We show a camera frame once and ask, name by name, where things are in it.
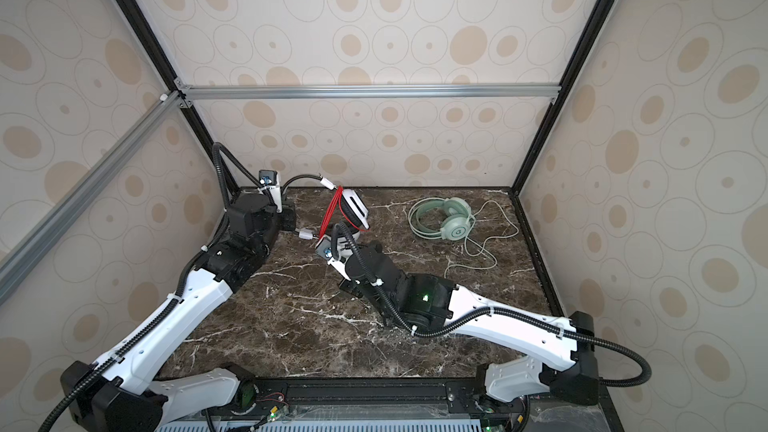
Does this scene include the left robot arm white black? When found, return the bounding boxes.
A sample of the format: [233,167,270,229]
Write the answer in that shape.
[40,142,283,431]

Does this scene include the silver aluminium rail left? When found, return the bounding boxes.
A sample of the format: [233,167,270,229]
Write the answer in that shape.
[1,91,180,303]

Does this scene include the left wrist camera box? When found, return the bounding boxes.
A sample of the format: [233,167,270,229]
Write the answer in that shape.
[257,170,283,213]

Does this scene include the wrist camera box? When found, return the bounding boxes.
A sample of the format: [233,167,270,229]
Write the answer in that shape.
[257,170,283,213]
[315,235,353,280]

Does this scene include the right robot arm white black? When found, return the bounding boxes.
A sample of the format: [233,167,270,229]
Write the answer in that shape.
[316,223,652,406]

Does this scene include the mint green headphones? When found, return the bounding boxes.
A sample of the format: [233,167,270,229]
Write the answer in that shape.
[407,197,476,241]

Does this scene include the black corner frame post right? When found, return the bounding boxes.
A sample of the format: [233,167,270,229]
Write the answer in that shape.
[510,0,617,198]

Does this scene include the black corner frame post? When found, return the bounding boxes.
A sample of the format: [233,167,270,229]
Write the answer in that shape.
[510,0,617,198]
[115,0,214,161]

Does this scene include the silver aluminium rail back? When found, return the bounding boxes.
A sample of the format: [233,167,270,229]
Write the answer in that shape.
[175,83,561,100]

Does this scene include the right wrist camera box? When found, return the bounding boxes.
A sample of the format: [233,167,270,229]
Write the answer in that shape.
[315,235,353,280]

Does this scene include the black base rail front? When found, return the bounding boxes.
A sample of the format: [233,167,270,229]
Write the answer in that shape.
[155,376,607,432]

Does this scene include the black corner frame post left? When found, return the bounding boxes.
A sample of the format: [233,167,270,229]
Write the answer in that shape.
[115,0,214,161]

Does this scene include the silver aluminium rail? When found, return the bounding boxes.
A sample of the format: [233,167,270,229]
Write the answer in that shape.
[1,91,180,303]
[175,83,561,100]

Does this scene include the red headphone cable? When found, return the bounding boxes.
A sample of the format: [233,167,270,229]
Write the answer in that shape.
[316,185,368,242]

